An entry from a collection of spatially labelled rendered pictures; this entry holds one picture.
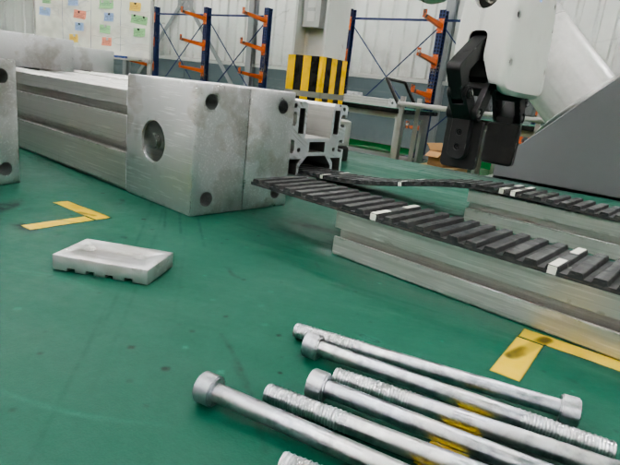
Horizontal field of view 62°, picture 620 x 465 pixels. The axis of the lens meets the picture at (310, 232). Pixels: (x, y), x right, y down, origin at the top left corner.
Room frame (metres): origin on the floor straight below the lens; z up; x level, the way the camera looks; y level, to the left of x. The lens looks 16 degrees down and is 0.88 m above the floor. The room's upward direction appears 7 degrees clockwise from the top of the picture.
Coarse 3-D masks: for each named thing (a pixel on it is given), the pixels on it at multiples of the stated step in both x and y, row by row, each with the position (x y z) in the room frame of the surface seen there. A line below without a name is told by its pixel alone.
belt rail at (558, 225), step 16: (480, 192) 0.45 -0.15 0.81; (480, 208) 0.46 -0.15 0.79; (496, 208) 0.44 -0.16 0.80; (512, 208) 0.43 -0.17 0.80; (528, 208) 0.42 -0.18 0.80; (544, 208) 0.41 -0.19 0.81; (560, 208) 0.41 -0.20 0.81; (480, 224) 0.45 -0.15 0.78; (496, 224) 0.44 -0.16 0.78; (512, 224) 0.43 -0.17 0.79; (528, 224) 0.42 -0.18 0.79; (544, 224) 0.42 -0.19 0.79; (560, 224) 0.41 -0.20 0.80; (576, 224) 0.40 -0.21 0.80; (592, 224) 0.39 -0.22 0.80; (608, 224) 0.38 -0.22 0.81; (560, 240) 0.40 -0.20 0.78; (576, 240) 0.40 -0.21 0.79; (592, 240) 0.39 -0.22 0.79; (608, 240) 0.39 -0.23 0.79
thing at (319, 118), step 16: (304, 112) 0.58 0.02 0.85; (320, 112) 0.63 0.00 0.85; (336, 112) 0.63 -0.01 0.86; (304, 128) 0.58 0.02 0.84; (320, 128) 0.63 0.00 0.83; (336, 128) 0.63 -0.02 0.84; (304, 144) 0.58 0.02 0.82; (320, 144) 0.62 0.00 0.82; (336, 144) 0.63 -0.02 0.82; (304, 160) 0.65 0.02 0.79; (320, 160) 0.63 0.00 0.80; (336, 160) 0.64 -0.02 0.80
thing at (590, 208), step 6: (582, 204) 0.41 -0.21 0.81; (588, 204) 0.41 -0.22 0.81; (594, 204) 0.43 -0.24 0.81; (600, 204) 0.42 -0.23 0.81; (606, 204) 0.43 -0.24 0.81; (576, 210) 0.40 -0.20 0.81; (582, 210) 0.39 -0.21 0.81; (588, 210) 0.39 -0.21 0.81; (594, 210) 0.39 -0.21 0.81; (600, 210) 0.40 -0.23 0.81
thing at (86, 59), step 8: (80, 48) 0.96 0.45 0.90; (88, 48) 0.97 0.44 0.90; (80, 56) 0.96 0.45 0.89; (88, 56) 0.97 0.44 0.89; (96, 56) 0.98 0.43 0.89; (104, 56) 0.99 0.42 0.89; (112, 56) 1.01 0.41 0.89; (80, 64) 0.96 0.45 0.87; (88, 64) 0.97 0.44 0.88; (96, 64) 0.98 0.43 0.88; (104, 64) 0.99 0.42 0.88; (112, 64) 1.01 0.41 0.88; (104, 72) 1.00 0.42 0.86; (112, 72) 1.01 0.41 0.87
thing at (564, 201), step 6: (552, 198) 0.42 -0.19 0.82; (558, 198) 0.42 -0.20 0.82; (564, 198) 0.43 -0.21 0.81; (570, 198) 0.44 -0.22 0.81; (576, 198) 0.43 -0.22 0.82; (582, 198) 0.44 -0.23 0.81; (546, 204) 0.41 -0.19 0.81; (552, 204) 0.41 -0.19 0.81; (558, 204) 0.41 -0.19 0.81; (564, 204) 0.40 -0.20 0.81; (570, 204) 0.41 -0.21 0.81; (576, 204) 0.42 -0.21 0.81
